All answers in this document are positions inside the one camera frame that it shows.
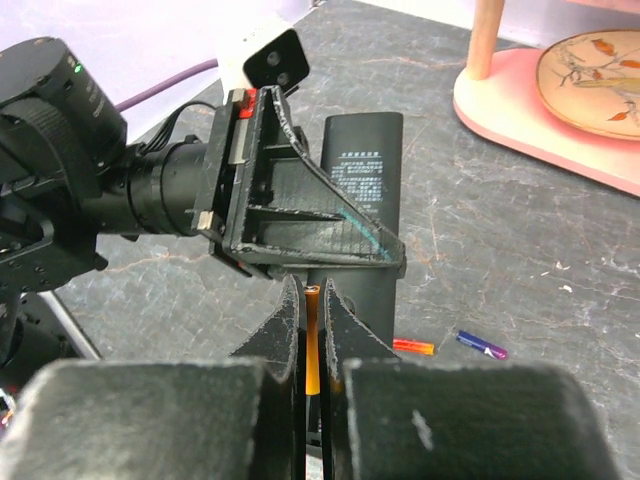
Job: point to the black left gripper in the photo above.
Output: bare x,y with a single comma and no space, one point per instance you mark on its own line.
255,191

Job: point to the pink three-tier shelf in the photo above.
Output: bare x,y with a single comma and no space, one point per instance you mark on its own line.
496,96

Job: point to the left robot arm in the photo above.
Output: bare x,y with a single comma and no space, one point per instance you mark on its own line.
68,176

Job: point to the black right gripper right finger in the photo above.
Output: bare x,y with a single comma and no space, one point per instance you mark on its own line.
387,418

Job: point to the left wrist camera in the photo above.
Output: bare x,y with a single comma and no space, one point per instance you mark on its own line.
257,52

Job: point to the blue purple battery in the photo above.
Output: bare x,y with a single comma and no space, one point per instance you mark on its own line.
481,345

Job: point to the beige bird-painted bowl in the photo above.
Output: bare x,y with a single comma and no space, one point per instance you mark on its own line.
591,81

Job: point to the black remote control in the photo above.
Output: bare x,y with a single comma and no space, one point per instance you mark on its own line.
360,170

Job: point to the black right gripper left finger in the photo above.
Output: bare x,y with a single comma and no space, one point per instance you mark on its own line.
239,418

